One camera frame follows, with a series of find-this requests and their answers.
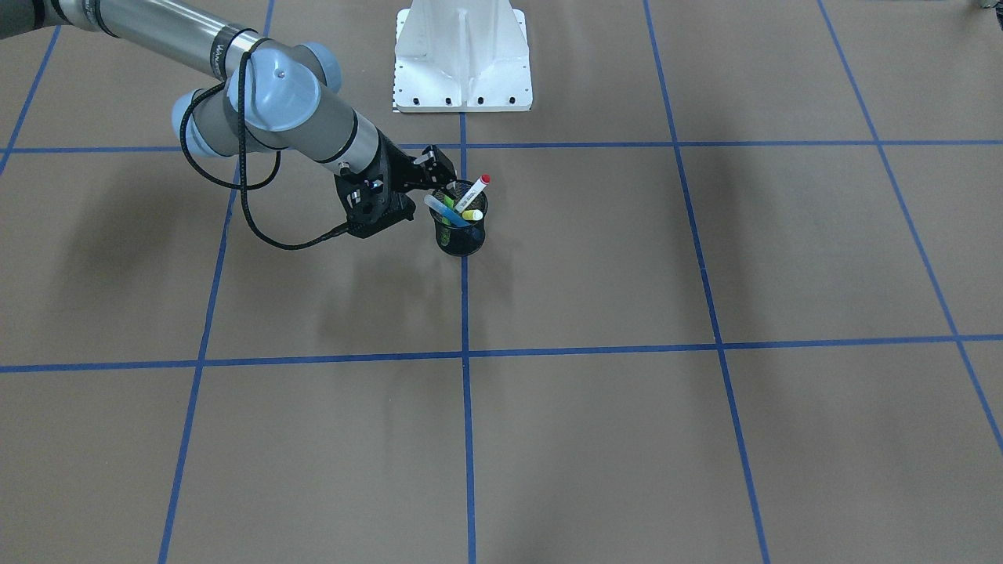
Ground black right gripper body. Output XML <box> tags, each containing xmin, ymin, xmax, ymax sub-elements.
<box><xmin>335</xmin><ymin>133</ymin><xmax>429</xmax><ymax>239</ymax></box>

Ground green highlighter pen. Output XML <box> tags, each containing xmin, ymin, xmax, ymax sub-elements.
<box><xmin>438</xmin><ymin>192</ymin><xmax>454</xmax><ymax>247</ymax></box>

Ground blue highlighter pen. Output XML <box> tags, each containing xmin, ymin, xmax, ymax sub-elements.
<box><xmin>423</xmin><ymin>193</ymin><xmax>472</xmax><ymax>228</ymax></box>

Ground red white marker pen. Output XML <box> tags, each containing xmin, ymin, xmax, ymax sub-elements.
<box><xmin>454</xmin><ymin>174</ymin><xmax>491</xmax><ymax>213</ymax></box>

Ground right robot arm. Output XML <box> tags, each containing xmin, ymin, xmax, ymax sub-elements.
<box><xmin>2</xmin><ymin>1</ymin><xmax>456</xmax><ymax>246</ymax></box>

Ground black mesh pen cup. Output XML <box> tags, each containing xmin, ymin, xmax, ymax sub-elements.
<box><xmin>429</xmin><ymin>181</ymin><xmax>488</xmax><ymax>257</ymax></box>

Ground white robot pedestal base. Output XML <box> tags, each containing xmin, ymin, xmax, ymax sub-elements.
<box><xmin>392</xmin><ymin>1</ymin><xmax>534</xmax><ymax>114</ymax></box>

